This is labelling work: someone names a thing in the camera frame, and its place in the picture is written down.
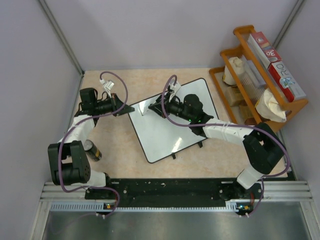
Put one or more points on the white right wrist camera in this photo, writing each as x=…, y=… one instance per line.
x=173, y=87

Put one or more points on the cream paper bag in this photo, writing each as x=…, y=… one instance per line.
x=238, y=67
x=268, y=107

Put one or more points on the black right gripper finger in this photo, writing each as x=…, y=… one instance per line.
x=156, y=107
x=167, y=97

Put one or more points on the cream paper bag lower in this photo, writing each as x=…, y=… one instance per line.
x=268, y=107

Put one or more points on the brown cardboard box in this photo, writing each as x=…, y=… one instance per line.
x=234, y=96

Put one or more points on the red white box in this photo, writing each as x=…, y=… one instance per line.
x=286, y=82
x=263, y=48

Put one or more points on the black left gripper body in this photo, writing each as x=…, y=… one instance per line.
x=105, y=107

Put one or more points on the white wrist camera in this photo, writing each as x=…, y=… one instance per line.
x=107, y=86
x=173, y=87

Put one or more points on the black white marker pen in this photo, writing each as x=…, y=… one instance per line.
x=143, y=109

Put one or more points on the grey slotted cable duct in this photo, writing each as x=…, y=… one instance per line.
x=100, y=207

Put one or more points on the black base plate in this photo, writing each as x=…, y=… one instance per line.
x=181, y=192

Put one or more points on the clear plastic straw pack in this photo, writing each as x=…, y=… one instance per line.
x=253, y=73

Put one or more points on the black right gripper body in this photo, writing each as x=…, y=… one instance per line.
x=174, y=107

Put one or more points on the orange wooden shelf rack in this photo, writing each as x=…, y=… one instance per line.
x=246, y=113

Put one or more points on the red white box lower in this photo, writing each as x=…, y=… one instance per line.
x=286, y=82

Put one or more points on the cream paper bag upper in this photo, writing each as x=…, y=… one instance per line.
x=238, y=67

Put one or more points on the black yellow drink can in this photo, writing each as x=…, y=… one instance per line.
x=92, y=151

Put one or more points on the red white box upper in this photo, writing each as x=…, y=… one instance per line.
x=263, y=48

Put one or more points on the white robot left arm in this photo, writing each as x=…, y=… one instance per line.
x=68, y=158

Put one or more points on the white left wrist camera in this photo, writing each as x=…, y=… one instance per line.
x=107, y=86

